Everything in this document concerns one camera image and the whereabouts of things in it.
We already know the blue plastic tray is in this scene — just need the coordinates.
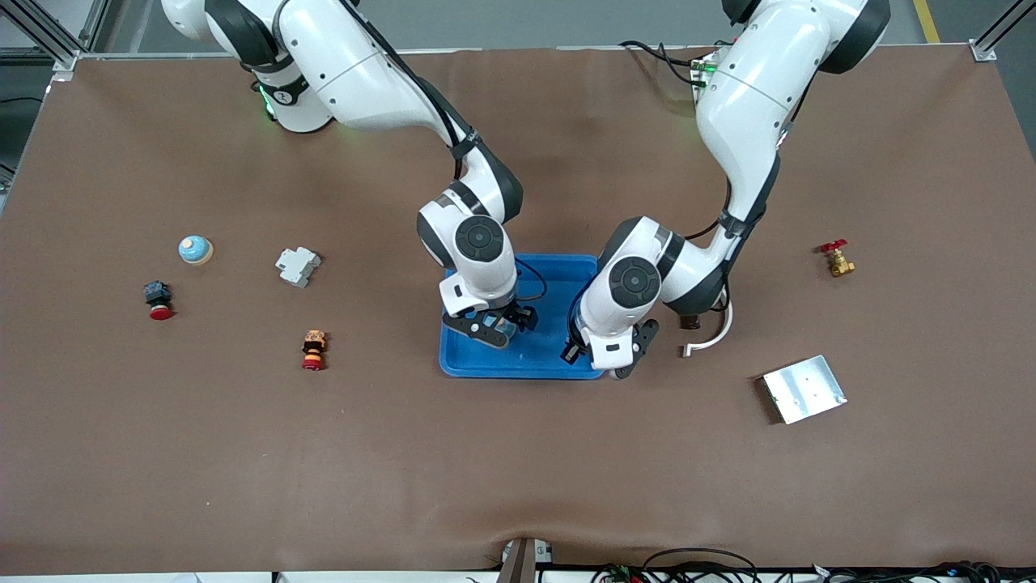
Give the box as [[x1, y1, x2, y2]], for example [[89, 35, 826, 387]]
[[438, 253, 608, 380]]

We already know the white curved plastic piece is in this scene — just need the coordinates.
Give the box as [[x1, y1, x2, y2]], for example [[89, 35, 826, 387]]
[[678, 301, 734, 359]]

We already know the brown table cover mat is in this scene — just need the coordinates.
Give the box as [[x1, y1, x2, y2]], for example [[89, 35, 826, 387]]
[[0, 45, 1036, 577]]

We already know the silver metal plate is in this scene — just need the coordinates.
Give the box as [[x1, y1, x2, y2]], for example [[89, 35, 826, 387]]
[[761, 355, 848, 425]]

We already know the white circuit breaker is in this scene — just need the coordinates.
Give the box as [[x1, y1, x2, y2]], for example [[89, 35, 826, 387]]
[[274, 246, 323, 289]]

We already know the brass valve red handle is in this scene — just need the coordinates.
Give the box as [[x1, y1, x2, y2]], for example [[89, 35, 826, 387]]
[[819, 239, 856, 278]]

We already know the brown metal edge bracket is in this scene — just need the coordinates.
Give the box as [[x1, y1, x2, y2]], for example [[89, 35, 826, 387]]
[[495, 537, 554, 583]]

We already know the black looped cable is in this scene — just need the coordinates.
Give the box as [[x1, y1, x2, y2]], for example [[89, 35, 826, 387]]
[[643, 548, 759, 583]]

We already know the black cable at arm base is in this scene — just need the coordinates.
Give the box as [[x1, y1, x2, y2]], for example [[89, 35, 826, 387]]
[[620, 40, 713, 86]]

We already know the red mushroom push button switch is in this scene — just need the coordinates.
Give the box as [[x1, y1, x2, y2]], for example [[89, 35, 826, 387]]
[[143, 280, 173, 321]]

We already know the black cable bundle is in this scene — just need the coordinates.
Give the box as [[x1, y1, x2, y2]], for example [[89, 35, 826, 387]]
[[809, 561, 1008, 583]]

